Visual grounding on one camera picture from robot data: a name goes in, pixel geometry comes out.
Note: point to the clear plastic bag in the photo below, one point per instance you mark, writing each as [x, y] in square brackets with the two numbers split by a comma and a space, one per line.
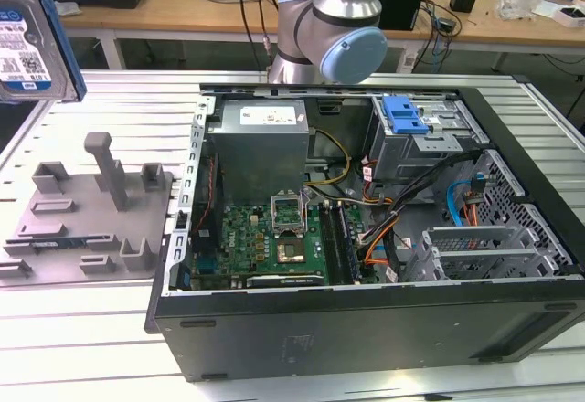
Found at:
[516, 7]

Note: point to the grey metal drive cage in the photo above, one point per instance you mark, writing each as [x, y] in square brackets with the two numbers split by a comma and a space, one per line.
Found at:
[411, 155]

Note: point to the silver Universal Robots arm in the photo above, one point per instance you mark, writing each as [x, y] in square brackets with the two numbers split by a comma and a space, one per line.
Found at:
[347, 4]

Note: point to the large black box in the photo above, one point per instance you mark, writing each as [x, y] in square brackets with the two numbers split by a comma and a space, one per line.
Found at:
[402, 4]

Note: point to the grey parts rack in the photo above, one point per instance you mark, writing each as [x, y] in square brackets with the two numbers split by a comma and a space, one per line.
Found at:
[91, 224]

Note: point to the white box with black inlay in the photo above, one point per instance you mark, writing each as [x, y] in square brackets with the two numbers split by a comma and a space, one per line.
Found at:
[571, 16]

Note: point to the CPU socket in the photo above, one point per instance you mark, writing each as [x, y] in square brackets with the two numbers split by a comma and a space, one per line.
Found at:
[291, 251]

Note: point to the green motherboard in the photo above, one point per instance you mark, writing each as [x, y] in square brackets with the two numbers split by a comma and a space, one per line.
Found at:
[242, 237]

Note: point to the green RAM stick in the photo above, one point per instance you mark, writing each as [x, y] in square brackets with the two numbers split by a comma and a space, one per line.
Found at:
[55, 242]
[346, 246]

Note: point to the blue drive latch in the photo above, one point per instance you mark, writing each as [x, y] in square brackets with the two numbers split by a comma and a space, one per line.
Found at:
[402, 116]

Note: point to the black open PC case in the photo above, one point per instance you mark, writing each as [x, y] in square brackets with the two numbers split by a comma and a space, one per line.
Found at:
[365, 329]

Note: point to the black case fan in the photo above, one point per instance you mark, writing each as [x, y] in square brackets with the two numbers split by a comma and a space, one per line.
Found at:
[208, 201]

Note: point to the wooden desk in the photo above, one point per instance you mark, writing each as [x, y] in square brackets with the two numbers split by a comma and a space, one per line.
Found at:
[183, 13]

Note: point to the crumpled white paper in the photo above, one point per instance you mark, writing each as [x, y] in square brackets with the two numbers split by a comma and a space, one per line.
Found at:
[68, 9]

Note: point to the black RAM slot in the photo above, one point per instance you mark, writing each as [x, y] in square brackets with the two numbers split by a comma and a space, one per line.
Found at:
[329, 242]

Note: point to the black graphics card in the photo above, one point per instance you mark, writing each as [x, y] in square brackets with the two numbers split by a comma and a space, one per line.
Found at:
[283, 282]

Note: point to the grey power supply unit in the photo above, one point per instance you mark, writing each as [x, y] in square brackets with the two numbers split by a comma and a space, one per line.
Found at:
[260, 160]

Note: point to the hard disk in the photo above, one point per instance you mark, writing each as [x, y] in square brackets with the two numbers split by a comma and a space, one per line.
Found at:
[27, 32]

